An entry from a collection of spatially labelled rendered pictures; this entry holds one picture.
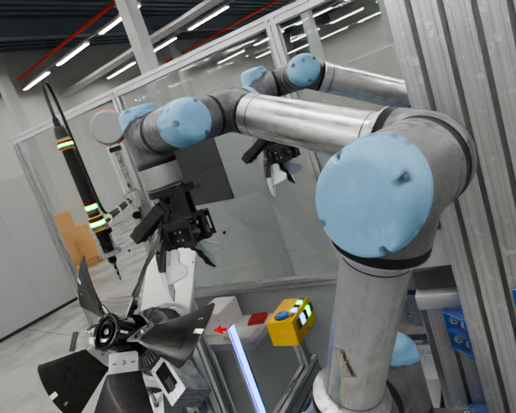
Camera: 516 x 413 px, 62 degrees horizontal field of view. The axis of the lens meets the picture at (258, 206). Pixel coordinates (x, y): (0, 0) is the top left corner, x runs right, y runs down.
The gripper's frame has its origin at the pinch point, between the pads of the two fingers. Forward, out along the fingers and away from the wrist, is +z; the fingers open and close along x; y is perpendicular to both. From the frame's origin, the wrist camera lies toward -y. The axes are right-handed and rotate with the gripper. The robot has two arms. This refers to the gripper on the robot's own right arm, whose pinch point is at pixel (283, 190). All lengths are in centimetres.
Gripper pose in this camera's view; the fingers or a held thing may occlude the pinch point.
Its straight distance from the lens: 127.6
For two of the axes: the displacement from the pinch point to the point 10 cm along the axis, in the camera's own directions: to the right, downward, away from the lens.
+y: 8.4, -1.8, -5.1
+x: 4.4, -3.1, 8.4
